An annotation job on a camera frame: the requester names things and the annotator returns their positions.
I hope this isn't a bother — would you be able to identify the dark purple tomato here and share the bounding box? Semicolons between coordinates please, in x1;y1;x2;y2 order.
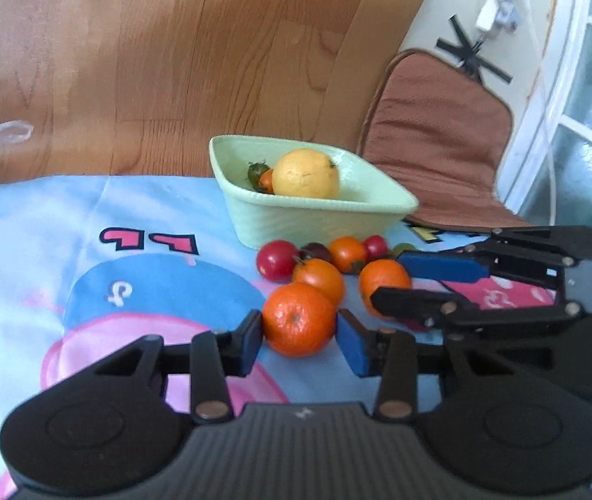
298;242;333;263

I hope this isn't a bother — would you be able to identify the white cable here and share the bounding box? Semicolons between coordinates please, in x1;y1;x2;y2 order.
518;0;559;227

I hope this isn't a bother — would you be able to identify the small orange tomato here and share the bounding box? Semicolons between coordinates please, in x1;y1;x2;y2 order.
327;236;367;274

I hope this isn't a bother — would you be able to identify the small red tomato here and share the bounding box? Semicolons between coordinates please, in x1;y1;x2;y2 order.
362;235;391;262

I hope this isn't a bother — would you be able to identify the black tape cross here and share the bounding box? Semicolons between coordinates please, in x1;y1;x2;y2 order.
436;15;513;86

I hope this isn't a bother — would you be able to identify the brown seat cushion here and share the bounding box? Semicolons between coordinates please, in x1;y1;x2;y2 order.
358;50;528;233

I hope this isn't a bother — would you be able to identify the large red tomato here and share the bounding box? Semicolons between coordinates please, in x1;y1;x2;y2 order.
255;239;298;283

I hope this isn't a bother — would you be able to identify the white framed glass door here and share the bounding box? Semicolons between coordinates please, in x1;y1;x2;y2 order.
497;0;592;226

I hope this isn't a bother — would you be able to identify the large yellow grapefruit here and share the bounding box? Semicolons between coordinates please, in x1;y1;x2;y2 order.
272;148;340;200

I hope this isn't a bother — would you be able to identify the orange in basket lower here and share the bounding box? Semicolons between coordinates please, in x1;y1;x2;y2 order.
259;168;274;194

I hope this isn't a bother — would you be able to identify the green tomato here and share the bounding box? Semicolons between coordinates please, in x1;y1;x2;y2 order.
391;242;417;258

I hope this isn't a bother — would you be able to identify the light green plastic basket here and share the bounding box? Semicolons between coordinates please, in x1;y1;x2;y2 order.
209;134;419;250

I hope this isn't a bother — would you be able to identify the white power strip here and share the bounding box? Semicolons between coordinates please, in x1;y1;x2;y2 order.
475;0;520;36

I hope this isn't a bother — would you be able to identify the orange tangerine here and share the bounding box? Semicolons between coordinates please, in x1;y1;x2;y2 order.
262;282;337;358
358;258;412;318
291;258;345;306

